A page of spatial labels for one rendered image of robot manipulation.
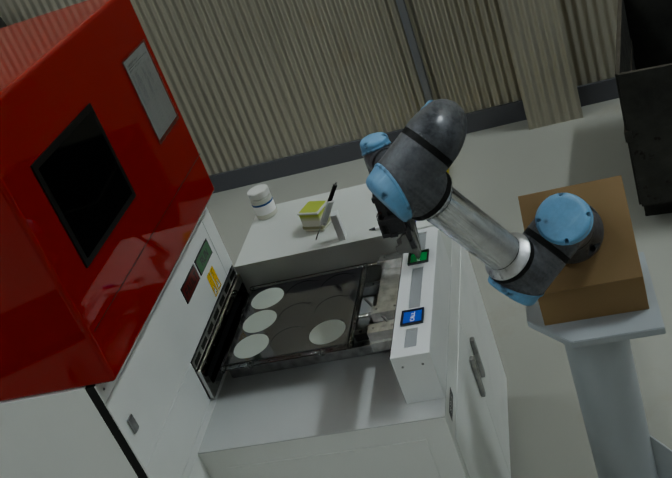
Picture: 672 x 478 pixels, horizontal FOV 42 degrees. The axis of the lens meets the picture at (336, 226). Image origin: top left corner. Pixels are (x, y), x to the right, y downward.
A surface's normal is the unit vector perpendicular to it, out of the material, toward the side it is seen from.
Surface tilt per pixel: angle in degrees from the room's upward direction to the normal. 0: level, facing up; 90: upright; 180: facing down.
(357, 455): 90
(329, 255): 90
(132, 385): 90
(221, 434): 0
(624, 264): 49
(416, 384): 90
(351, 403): 0
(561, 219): 44
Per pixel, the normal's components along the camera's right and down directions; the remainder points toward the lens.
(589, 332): -0.32, -0.83
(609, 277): -0.32, -0.15
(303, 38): -0.14, 0.52
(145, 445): 0.94, -0.21
